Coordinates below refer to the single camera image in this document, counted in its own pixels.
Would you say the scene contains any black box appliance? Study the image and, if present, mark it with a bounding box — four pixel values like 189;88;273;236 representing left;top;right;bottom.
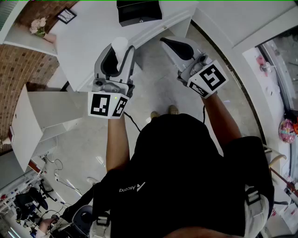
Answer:
116;0;163;27

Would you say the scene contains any black picture frame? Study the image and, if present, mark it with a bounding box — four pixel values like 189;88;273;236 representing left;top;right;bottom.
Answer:
56;7;78;25

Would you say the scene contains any person's black shirt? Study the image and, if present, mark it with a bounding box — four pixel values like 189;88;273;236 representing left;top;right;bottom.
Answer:
61;113;276;238

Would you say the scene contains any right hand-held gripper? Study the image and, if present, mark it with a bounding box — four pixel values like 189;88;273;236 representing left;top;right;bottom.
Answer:
159;35;230;100

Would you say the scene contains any person's right forearm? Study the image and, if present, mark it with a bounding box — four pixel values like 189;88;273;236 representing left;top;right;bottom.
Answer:
201;92;243;149

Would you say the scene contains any wooden chair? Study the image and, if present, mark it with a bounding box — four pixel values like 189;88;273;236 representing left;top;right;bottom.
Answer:
263;143;298;203

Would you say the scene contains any grey left shoulder strap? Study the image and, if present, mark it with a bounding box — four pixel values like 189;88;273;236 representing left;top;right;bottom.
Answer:
90;210;111;238

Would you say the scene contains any grey right shoulder strap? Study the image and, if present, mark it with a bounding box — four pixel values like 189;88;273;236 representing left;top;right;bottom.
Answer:
243;184;271;238

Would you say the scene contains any white floor cable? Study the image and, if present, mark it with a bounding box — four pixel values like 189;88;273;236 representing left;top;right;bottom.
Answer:
44;155;82;195

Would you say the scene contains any white cabinet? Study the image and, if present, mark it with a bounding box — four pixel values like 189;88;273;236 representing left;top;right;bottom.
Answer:
11;83;85;173

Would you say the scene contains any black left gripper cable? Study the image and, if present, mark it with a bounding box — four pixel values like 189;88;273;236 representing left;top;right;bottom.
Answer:
123;111;142;133

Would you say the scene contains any person's left forearm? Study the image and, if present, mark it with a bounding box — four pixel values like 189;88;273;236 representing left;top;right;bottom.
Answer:
105;113;131;173

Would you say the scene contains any pink vase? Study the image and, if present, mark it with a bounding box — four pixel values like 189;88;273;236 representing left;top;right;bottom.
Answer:
42;32;57;44

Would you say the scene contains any colourful round bag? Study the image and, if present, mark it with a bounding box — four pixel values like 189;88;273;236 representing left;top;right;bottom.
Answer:
278;118;298;143

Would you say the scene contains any black office chair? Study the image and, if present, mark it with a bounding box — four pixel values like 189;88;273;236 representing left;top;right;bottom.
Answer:
13;180;58;222

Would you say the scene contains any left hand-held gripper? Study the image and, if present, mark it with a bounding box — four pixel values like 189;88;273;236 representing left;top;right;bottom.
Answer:
88;44;136;120

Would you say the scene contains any pale pink flower bouquet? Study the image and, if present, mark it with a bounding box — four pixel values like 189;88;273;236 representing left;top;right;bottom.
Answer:
29;17;47;38

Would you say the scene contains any grey shoulder strap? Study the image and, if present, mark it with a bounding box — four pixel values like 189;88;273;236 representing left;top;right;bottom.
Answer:
243;184;271;238
90;210;111;238

